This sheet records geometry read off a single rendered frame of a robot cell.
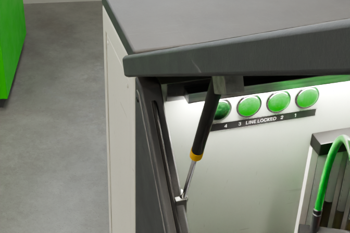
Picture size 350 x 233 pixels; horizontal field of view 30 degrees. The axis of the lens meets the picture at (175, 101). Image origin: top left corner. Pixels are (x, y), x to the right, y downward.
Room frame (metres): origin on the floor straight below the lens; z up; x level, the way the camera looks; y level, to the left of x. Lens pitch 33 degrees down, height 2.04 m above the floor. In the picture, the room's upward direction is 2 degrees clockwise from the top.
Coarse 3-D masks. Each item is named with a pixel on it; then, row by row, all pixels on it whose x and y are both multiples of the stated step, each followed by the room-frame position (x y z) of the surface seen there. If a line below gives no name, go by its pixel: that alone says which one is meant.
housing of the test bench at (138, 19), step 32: (128, 0) 1.21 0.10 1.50; (160, 0) 1.21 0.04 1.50; (192, 0) 1.22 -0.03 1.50; (224, 0) 1.23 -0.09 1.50; (256, 0) 1.23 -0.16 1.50; (288, 0) 1.24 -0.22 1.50; (320, 0) 1.24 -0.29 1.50; (128, 32) 1.07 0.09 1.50; (160, 32) 1.07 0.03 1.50; (192, 32) 1.08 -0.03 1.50; (224, 32) 1.08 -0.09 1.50; (256, 32) 1.08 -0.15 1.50; (128, 96) 1.04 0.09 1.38; (128, 128) 1.04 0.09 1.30; (128, 160) 1.05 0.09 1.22; (128, 192) 1.05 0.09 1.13; (128, 224) 1.05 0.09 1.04
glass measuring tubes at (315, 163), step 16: (320, 144) 1.03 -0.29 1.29; (320, 160) 1.04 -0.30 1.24; (336, 160) 1.05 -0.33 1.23; (304, 176) 1.07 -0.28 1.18; (320, 176) 1.04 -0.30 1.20; (336, 176) 1.05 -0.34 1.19; (304, 192) 1.06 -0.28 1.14; (336, 192) 1.08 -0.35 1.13; (304, 208) 1.06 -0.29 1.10; (336, 208) 1.07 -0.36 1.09; (304, 224) 1.06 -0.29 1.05; (320, 224) 1.06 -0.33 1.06; (336, 224) 1.06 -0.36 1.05
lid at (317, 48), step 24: (312, 24) 0.43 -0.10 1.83; (336, 24) 0.39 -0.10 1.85; (168, 48) 0.76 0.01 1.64; (192, 48) 0.65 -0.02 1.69; (216, 48) 0.58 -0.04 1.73; (240, 48) 0.53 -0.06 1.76; (264, 48) 0.48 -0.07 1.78; (288, 48) 0.45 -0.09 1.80; (312, 48) 0.41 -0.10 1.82; (336, 48) 0.38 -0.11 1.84; (144, 72) 0.85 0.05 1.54; (168, 72) 0.74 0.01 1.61; (192, 72) 0.65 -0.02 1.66; (216, 72) 0.58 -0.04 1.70; (240, 72) 0.53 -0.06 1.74; (264, 72) 0.48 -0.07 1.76; (288, 72) 0.44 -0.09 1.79; (312, 72) 0.41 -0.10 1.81; (336, 72) 0.38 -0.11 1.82
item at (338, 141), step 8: (344, 136) 0.89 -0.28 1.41; (336, 144) 0.93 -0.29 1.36; (344, 144) 0.87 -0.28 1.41; (336, 152) 0.95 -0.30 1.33; (328, 160) 0.97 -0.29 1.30; (328, 168) 0.97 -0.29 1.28; (328, 176) 0.98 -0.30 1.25; (320, 184) 0.98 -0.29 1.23; (320, 192) 0.98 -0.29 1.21; (320, 200) 0.98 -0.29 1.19; (320, 208) 0.98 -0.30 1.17
